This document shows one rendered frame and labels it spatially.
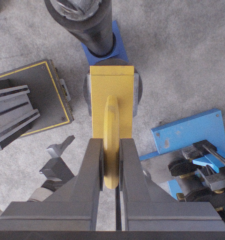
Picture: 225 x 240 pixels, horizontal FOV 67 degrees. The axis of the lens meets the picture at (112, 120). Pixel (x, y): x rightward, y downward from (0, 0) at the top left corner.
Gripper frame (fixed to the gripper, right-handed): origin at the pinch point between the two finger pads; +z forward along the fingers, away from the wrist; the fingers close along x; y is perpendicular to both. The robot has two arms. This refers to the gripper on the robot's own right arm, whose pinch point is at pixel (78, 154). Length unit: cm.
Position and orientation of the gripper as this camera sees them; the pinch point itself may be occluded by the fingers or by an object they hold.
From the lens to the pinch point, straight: 63.9
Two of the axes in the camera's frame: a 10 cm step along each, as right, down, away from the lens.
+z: 3.2, -5.2, 7.9
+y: -8.4, 2.3, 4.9
